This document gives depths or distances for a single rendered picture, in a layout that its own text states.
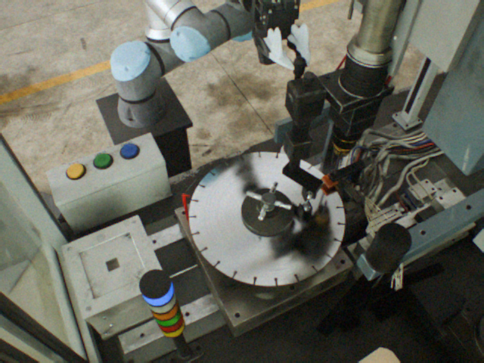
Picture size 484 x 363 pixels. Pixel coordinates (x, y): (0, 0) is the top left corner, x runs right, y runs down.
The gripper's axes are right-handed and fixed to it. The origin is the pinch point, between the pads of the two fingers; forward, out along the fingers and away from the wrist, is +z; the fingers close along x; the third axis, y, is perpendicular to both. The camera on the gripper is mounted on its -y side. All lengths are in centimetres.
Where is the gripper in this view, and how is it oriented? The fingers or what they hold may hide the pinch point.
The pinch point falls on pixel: (296, 66)
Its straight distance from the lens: 74.8
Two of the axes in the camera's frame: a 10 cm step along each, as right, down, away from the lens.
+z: 3.1, 7.7, -5.6
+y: 0.1, -5.9, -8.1
